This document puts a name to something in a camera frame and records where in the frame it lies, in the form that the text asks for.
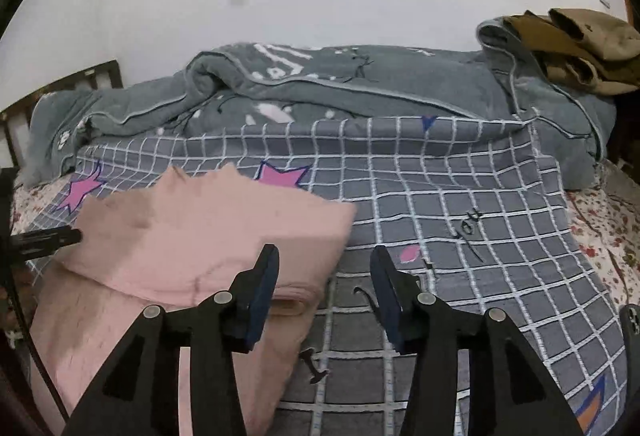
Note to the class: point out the pink knitted garment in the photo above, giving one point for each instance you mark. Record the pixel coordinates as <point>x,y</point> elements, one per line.
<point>200,236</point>

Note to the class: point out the brown clothes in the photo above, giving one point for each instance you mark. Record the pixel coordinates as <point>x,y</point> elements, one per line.
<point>585,46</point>

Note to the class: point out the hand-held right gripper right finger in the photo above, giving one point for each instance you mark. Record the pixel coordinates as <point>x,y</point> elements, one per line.
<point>389,303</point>

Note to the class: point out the dark wooden headboard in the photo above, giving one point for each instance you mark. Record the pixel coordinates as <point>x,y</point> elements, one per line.
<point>65,78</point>

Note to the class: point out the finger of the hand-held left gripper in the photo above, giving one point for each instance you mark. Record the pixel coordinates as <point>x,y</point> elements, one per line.
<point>50,240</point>

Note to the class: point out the grey printed quilt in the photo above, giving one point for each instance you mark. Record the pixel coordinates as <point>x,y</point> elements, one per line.
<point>350,81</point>

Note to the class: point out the black phone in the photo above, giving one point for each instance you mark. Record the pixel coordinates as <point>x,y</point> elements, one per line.
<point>631,326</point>

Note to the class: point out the grey checked star-print bedsheet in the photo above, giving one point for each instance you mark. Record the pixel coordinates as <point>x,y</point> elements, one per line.
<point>450,196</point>

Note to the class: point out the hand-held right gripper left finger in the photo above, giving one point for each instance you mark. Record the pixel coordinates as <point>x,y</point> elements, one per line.
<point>262,298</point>

